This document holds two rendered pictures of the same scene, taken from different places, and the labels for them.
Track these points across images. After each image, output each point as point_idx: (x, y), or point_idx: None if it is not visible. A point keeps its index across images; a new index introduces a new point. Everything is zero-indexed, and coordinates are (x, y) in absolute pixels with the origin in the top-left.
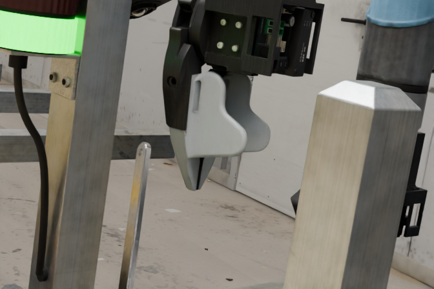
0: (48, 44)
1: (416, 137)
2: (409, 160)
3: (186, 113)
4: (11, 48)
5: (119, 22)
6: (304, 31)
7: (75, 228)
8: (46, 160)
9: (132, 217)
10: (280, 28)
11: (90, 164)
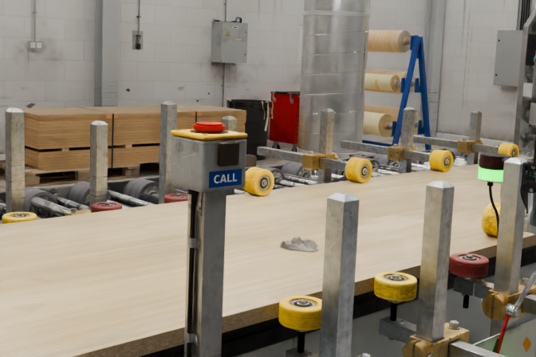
0: (484, 177)
1: (442, 195)
2: (440, 202)
3: (526, 207)
4: (478, 178)
5: (515, 172)
6: None
7: (502, 245)
8: (498, 219)
9: None
10: (534, 174)
11: (507, 222)
